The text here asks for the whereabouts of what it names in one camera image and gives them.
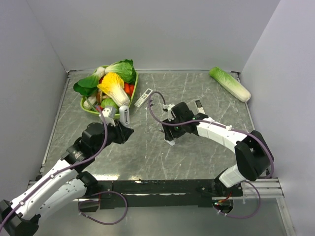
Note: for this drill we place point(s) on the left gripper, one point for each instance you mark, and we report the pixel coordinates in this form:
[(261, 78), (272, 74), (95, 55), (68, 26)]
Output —
[(122, 132)]

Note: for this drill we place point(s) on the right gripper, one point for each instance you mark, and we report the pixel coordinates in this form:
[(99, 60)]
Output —
[(168, 134)]

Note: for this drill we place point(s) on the white battery cover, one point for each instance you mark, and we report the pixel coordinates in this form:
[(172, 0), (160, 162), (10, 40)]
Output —
[(172, 143)]

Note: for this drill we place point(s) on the white remote with coloured buttons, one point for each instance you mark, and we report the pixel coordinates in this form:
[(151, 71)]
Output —
[(124, 115)]

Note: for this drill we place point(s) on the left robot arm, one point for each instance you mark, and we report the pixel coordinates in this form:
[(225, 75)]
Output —
[(66, 181)]

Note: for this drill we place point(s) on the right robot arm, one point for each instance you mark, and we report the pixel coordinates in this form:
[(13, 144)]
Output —
[(253, 156)]

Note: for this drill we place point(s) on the slim white remote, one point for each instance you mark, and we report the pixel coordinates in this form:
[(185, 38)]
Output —
[(199, 106)]

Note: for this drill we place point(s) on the white air conditioner remote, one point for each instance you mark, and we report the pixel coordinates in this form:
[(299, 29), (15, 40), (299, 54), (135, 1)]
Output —
[(143, 98)]

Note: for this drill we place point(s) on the red tomato toys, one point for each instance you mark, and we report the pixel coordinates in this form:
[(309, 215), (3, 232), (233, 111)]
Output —
[(129, 88)]

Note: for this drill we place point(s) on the white mushroom toy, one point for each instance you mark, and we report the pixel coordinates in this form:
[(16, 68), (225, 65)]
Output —
[(90, 102)]

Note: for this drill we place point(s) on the green plastic basket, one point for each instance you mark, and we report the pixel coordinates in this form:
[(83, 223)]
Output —
[(102, 96)]

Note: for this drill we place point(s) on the yellow napa cabbage toy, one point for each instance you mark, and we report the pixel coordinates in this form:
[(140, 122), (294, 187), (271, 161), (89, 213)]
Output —
[(113, 86)]

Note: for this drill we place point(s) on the bok choy toy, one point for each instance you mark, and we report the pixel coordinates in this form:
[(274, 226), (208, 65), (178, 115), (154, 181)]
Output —
[(88, 85)]

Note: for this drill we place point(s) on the green lettuce toy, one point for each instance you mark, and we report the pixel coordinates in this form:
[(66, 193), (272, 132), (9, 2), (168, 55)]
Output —
[(124, 69)]

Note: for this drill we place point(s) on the long napa cabbage toy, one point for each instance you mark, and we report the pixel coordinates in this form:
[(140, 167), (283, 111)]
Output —
[(230, 84)]

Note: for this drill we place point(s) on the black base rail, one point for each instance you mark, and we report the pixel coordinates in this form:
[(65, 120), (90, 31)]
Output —
[(111, 194)]

